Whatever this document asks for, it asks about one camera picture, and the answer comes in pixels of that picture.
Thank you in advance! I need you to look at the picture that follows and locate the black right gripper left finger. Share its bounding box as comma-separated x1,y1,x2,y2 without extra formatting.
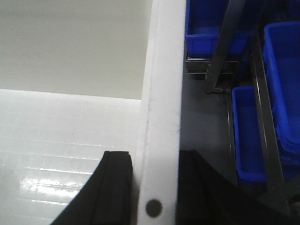
52,151,133,225

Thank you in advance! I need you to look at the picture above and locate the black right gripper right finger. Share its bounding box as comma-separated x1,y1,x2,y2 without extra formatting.
176,150,291,225

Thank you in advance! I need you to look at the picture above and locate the white plastic tote box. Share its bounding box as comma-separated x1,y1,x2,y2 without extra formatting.
0,0,186,225

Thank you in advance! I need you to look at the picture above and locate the blue bin lower right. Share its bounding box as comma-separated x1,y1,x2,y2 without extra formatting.
232,86,267,183

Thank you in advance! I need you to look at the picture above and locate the steel shelf rack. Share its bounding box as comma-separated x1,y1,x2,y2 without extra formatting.
185,0,300,214

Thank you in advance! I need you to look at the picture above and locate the blue bin stack right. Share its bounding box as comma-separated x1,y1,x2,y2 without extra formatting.
263,21,300,166

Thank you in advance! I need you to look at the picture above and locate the blue bin far shelf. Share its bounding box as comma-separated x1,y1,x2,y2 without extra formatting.
185,0,262,58

